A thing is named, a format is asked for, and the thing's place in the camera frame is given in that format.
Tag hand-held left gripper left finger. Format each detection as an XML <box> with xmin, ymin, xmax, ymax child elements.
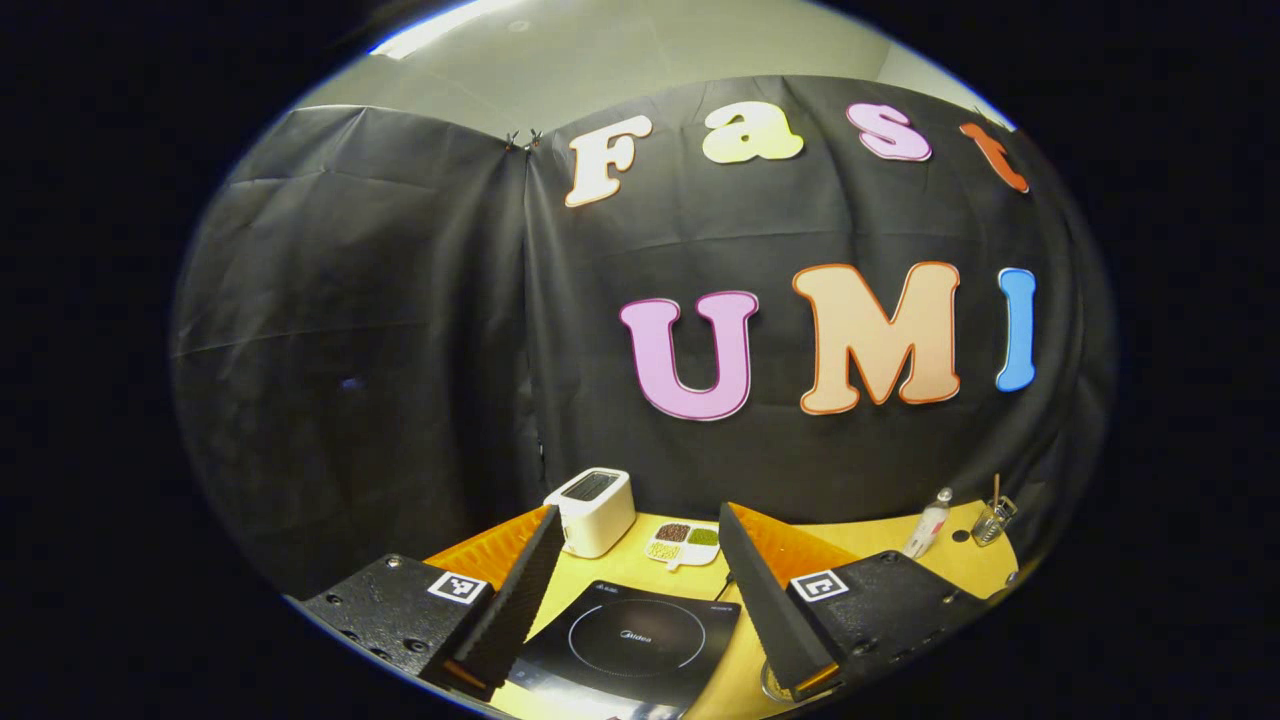
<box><xmin>300</xmin><ymin>505</ymin><xmax>566</xmax><ymax>701</ymax></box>

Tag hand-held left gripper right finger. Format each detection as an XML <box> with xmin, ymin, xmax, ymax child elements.
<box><xmin>718</xmin><ymin>502</ymin><xmax>991</xmax><ymax>701</ymax></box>

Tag black induction cooktop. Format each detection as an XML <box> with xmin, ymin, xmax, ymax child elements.
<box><xmin>505</xmin><ymin>580</ymin><xmax>743</xmax><ymax>720</ymax></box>

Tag white divided dish of beans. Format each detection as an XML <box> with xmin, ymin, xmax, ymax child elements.
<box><xmin>645</xmin><ymin>520</ymin><xmax>721</xmax><ymax>573</ymax></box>

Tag white toaster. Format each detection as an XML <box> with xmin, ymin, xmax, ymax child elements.
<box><xmin>543</xmin><ymin>467</ymin><xmax>637</xmax><ymax>559</ymax></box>

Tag small white bottle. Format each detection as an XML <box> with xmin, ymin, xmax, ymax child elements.
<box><xmin>902</xmin><ymin>487</ymin><xmax>954</xmax><ymax>559</ymax></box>

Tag ribbed glass cup with stick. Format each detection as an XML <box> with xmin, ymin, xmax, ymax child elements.
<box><xmin>972</xmin><ymin>475</ymin><xmax>1019</xmax><ymax>547</ymax></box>

